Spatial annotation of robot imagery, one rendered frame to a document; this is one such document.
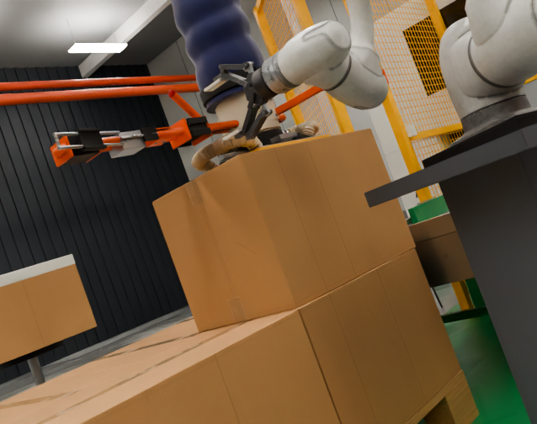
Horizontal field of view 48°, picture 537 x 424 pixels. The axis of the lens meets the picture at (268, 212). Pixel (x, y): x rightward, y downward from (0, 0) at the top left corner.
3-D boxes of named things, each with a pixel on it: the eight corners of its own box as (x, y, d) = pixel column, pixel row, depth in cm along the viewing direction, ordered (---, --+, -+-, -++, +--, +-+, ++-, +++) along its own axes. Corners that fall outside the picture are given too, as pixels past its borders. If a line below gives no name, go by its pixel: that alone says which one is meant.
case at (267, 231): (322, 274, 217) (284, 169, 219) (417, 246, 190) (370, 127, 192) (198, 333, 174) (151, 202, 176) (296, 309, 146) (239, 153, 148)
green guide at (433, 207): (517, 177, 402) (512, 164, 402) (532, 172, 395) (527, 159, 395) (400, 230, 283) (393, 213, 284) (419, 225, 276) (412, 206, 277)
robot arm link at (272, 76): (284, 87, 136) (267, 98, 140) (309, 84, 142) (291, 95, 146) (270, 49, 136) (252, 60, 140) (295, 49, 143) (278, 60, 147)
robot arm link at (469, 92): (504, 110, 153) (474, 30, 155) (548, 84, 135) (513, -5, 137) (448, 128, 150) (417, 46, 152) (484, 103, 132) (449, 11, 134)
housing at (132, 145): (133, 155, 156) (127, 139, 156) (147, 145, 151) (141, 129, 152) (110, 159, 151) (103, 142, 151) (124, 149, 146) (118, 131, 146)
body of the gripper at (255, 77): (257, 61, 141) (231, 79, 147) (269, 96, 140) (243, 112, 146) (277, 60, 146) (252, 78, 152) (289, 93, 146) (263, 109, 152)
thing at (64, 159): (87, 162, 147) (81, 143, 147) (103, 151, 142) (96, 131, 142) (56, 167, 141) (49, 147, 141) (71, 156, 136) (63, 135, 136)
